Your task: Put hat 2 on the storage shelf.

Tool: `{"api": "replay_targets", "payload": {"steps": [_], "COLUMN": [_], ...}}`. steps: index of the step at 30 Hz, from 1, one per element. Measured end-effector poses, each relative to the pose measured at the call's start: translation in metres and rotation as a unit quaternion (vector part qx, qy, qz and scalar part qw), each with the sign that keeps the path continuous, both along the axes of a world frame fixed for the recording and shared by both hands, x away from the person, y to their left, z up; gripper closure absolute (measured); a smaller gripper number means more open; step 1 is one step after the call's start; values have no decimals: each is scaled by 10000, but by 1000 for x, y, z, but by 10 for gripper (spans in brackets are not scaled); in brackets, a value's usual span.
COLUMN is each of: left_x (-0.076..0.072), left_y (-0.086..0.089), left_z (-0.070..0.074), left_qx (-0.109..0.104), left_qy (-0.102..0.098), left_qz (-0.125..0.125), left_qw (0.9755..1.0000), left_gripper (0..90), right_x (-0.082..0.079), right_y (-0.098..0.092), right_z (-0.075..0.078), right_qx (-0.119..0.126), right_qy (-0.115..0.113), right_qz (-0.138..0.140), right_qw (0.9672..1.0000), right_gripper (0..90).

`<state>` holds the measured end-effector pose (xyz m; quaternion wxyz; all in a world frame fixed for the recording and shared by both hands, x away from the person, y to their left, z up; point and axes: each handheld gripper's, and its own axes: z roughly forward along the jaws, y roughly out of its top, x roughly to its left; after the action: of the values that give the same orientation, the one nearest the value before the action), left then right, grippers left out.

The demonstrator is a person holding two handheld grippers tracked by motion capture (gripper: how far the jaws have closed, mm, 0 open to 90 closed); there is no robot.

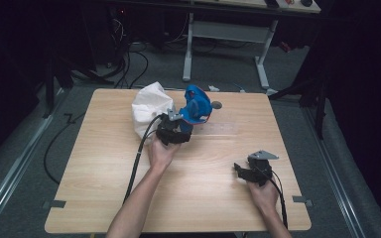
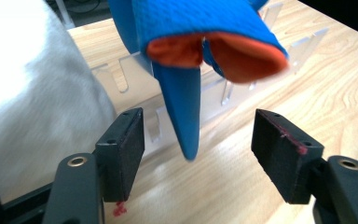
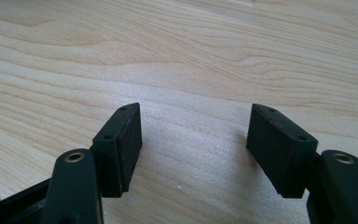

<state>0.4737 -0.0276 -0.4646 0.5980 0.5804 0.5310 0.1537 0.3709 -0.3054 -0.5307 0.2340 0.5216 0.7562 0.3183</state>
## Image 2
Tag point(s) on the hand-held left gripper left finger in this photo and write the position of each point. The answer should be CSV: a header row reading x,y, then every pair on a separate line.
x,y
121,155

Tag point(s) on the clear acrylic rack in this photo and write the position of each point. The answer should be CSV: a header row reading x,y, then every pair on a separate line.
x,y
130,74

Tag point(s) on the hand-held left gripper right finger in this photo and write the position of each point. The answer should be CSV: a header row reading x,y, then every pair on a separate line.
x,y
286,158

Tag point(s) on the blue hat with orange lining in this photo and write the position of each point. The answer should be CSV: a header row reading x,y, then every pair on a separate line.
x,y
195,28

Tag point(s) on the white cloth hat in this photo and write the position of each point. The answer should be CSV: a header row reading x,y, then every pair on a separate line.
x,y
28,93

